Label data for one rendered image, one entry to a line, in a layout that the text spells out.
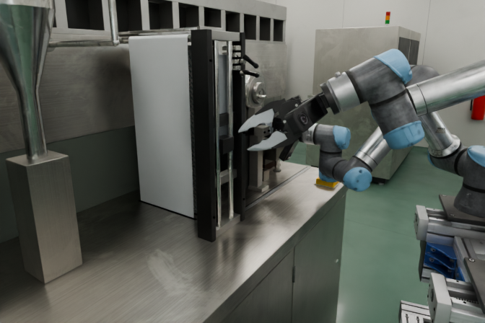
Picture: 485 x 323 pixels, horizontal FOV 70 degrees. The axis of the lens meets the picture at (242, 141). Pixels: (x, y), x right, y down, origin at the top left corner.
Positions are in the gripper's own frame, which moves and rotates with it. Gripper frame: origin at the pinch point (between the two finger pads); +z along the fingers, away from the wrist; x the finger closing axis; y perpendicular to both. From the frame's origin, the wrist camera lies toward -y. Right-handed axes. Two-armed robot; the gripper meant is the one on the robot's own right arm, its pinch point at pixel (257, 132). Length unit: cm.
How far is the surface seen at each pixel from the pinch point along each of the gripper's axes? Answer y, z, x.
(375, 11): 91, 67, -444
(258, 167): -10.4, -7.2, 10.7
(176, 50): 31, 1, 41
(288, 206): -19.0, -22.7, 17.5
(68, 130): 8, 30, 58
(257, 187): -17.7, -7.0, 11.3
